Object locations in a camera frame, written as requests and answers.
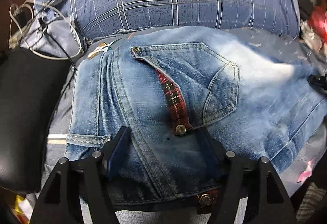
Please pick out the small blue-grey pillow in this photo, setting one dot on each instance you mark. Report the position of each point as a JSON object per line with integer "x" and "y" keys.
{"x": 53, "y": 40}

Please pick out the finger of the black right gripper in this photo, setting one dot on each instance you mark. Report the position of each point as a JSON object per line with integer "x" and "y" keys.
{"x": 319, "y": 83}

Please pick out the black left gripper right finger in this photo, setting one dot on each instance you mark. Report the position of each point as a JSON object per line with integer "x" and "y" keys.
{"x": 268, "y": 200}

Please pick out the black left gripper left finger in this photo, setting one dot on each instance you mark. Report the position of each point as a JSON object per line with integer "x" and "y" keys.
{"x": 59, "y": 199}

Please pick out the red and white clothes pile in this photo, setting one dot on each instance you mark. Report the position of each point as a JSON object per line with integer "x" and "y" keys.
{"x": 313, "y": 30}

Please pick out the grey star-patterned bed sheet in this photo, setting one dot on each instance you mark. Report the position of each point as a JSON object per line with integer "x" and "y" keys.
{"x": 186, "y": 117}

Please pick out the light blue denim pants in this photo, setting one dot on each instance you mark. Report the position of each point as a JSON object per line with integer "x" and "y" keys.
{"x": 248, "y": 87}

